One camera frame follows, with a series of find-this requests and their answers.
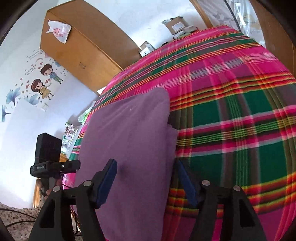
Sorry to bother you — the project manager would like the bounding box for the white small box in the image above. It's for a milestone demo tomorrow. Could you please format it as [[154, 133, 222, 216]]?
[[139, 41, 155, 57]]

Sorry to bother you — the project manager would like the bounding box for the white plastic bag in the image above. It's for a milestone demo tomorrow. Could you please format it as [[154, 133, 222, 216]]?
[[46, 20, 72, 44]]

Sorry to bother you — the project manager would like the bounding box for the green tissue pack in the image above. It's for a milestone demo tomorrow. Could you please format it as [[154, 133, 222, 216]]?
[[78, 101, 95, 125]]

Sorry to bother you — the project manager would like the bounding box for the left floral sleeve forearm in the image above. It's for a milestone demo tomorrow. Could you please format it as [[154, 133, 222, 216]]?
[[1, 191, 45, 240]]

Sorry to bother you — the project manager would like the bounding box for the cardboard box with label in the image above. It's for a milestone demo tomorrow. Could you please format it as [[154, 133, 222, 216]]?
[[162, 16, 189, 35]]

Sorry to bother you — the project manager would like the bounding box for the purple fleece garment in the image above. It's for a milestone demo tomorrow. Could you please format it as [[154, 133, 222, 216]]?
[[75, 88, 178, 240]]

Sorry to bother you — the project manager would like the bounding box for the cartoon couple wall sticker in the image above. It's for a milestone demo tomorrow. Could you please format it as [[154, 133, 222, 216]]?
[[31, 63, 63, 100]]

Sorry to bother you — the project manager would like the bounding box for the pink plaid bed cover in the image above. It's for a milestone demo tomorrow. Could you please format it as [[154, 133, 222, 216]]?
[[62, 25, 296, 241]]

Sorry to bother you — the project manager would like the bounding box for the black cable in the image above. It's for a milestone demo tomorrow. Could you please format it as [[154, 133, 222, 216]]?
[[0, 207, 79, 237]]

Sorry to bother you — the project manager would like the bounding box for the wooden wardrobe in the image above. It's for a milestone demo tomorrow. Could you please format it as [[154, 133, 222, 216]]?
[[41, 1, 141, 92]]

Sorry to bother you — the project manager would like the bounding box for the curtain with cartoon prints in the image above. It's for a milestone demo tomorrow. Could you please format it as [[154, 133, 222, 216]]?
[[197, 0, 266, 47]]

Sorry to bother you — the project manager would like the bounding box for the wooden door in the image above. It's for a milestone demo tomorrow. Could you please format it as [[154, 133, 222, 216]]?
[[250, 1, 295, 76]]

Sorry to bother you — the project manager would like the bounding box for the person's left hand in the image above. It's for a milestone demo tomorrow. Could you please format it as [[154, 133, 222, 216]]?
[[36, 178, 62, 198]]

